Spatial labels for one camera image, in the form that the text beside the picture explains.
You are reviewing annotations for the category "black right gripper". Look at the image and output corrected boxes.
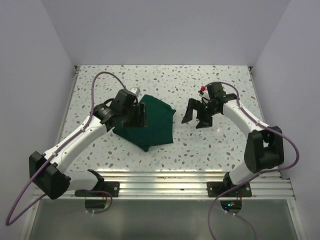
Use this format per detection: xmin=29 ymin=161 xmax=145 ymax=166
xmin=182 ymin=98 xmax=220 ymax=130

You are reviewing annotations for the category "dark green surgical cloth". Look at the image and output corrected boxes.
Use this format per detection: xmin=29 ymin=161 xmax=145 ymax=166
xmin=112 ymin=94 xmax=176 ymax=152

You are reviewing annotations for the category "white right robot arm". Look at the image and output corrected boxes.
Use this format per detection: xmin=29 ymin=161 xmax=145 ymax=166
xmin=181 ymin=81 xmax=285 ymax=197

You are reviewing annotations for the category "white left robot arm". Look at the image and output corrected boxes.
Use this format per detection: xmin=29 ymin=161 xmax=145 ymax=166
xmin=29 ymin=87 xmax=148 ymax=200

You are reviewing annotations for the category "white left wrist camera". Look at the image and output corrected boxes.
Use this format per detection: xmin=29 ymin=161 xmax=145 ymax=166
xmin=129 ymin=87 xmax=141 ymax=97

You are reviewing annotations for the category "aluminium rail frame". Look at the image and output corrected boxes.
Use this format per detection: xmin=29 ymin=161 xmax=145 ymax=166
xmin=37 ymin=65 xmax=306 ymax=240

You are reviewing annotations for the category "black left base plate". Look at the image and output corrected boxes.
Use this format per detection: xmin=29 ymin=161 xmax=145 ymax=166
xmin=74 ymin=181 xmax=120 ymax=197

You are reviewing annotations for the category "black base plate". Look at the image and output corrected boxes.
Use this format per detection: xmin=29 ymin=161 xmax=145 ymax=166
xmin=206 ymin=181 xmax=253 ymax=198
xmin=74 ymin=181 xmax=120 ymax=197

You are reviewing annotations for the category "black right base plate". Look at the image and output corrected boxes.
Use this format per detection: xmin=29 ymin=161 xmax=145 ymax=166
xmin=206 ymin=181 xmax=253 ymax=198

